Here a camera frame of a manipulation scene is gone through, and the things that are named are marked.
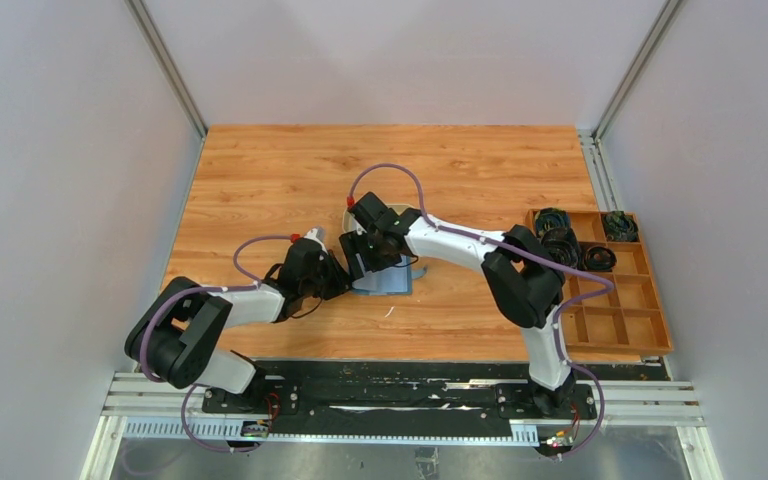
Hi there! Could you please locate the black coiled cable middle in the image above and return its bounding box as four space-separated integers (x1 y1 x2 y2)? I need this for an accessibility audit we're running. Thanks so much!
581 243 618 272

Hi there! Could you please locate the blue card holder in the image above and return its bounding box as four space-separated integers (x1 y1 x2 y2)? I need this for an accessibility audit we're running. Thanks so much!
351 265 428 296

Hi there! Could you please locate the left aluminium corner post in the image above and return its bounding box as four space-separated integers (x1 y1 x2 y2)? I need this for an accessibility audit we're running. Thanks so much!
124 0 209 141

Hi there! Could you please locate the wooden compartment organizer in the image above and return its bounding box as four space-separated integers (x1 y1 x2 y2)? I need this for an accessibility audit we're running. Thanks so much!
525 207 673 357

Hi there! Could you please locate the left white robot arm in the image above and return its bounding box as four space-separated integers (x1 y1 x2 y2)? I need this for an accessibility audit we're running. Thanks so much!
124 235 351 413

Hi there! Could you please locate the black coiled cable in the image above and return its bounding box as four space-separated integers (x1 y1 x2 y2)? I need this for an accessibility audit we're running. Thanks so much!
546 231 583 270
581 243 618 272

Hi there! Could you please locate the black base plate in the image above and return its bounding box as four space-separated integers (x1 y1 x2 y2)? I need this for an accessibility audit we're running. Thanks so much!
138 357 670 439

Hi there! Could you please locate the right aluminium corner post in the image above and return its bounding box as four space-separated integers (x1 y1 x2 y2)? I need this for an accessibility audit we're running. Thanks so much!
592 0 685 143

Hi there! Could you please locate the beige oval tray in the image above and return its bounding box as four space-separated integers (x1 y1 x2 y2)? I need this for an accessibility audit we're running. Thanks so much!
342 203 412 233

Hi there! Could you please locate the coiled cable top right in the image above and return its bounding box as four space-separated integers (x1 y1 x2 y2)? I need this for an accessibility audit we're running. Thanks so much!
601 210 640 244

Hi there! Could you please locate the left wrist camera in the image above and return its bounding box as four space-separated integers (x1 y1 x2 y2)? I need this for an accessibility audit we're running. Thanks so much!
303 226 327 252

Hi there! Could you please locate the aluminium corner post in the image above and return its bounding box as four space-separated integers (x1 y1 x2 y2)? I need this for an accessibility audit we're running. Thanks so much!
124 0 209 141
592 0 685 143

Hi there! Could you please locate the aluminium rail frame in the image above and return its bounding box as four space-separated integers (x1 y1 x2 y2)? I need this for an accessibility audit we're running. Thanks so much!
82 373 722 479

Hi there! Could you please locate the black coiled cable left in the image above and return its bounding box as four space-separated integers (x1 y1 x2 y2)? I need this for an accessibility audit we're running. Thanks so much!
546 231 583 270

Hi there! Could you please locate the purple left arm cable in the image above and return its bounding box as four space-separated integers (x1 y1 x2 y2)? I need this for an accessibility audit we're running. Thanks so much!
138 234 300 455

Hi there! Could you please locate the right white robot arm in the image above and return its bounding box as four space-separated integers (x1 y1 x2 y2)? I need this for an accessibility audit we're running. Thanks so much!
339 192 575 418

